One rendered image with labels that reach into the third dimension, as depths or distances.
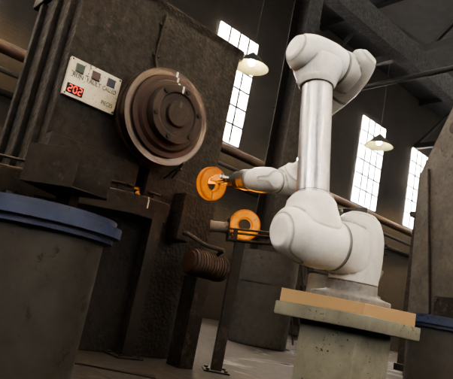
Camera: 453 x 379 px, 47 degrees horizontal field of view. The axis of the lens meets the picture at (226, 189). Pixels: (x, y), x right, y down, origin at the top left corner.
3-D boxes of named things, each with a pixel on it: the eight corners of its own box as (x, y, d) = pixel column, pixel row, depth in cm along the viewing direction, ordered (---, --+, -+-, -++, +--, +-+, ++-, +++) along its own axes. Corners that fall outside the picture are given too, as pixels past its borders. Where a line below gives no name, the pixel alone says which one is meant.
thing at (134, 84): (106, 147, 233) (130, 53, 243) (187, 179, 263) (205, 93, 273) (113, 146, 228) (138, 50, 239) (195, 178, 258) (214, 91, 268)
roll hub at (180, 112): (141, 132, 234) (154, 76, 240) (189, 153, 251) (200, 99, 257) (147, 131, 229) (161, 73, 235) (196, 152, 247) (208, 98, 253)
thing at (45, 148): (-32, 353, 166) (29, 141, 181) (17, 350, 191) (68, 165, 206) (22, 368, 161) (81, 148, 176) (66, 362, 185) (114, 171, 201)
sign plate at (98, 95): (59, 93, 229) (70, 56, 233) (110, 115, 245) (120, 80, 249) (62, 92, 227) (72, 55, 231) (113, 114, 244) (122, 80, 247)
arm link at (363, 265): (390, 289, 159) (399, 219, 163) (348, 280, 150) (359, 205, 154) (351, 283, 173) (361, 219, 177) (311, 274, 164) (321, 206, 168)
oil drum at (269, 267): (212, 336, 504) (229, 246, 523) (255, 342, 541) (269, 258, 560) (255, 347, 459) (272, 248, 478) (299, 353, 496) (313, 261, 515)
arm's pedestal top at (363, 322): (419, 341, 158) (421, 328, 159) (364, 330, 137) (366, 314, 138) (332, 324, 181) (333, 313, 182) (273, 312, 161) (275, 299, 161)
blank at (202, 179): (198, 163, 235) (202, 163, 232) (224, 170, 244) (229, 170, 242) (193, 197, 233) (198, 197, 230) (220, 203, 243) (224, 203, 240)
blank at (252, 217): (237, 246, 257) (238, 245, 253) (223, 218, 259) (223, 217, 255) (264, 232, 260) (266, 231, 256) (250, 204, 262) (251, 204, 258)
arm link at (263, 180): (241, 192, 214) (264, 193, 222) (268, 192, 202) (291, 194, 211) (243, 165, 214) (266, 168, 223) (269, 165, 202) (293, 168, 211)
